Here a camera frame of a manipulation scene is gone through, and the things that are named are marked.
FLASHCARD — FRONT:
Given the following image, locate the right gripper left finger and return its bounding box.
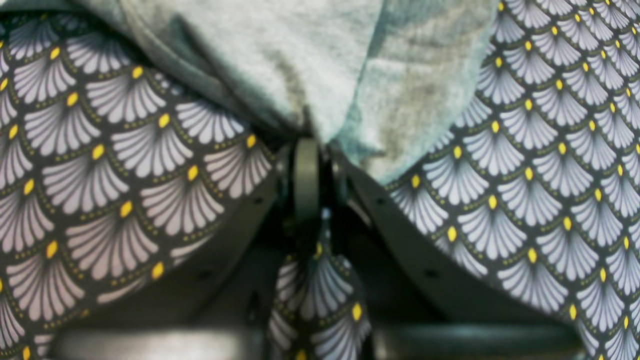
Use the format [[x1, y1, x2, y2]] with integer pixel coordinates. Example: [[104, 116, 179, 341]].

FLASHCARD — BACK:
[[50, 137, 321, 360]]

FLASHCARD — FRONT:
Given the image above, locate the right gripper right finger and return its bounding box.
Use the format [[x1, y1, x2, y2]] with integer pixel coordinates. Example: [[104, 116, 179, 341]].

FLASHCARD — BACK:
[[330, 148, 585, 360]]

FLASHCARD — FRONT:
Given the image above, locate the grey T-shirt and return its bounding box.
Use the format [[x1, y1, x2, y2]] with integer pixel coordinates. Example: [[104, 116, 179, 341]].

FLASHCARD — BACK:
[[1, 0, 499, 185]]

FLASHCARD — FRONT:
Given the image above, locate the fan-patterned tablecloth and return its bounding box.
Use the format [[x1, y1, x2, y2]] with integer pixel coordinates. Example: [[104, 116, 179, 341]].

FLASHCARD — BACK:
[[1, 0, 639, 360]]

